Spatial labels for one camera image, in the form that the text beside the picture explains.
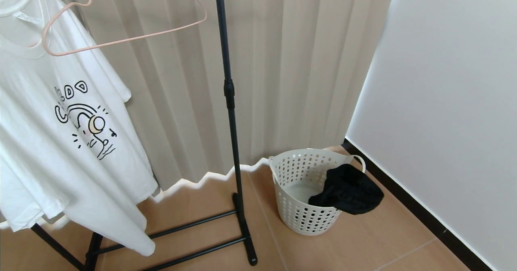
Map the black ribbed garment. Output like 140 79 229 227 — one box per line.
308 164 385 215

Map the black clothes rack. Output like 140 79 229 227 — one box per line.
30 0 258 271

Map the white printed T-shirt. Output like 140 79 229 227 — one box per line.
0 0 159 257

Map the white laundry basket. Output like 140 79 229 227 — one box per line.
269 148 366 236

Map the pink clothes hanger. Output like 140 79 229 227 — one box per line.
42 0 208 57

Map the beige curtain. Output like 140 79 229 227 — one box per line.
0 0 398 191

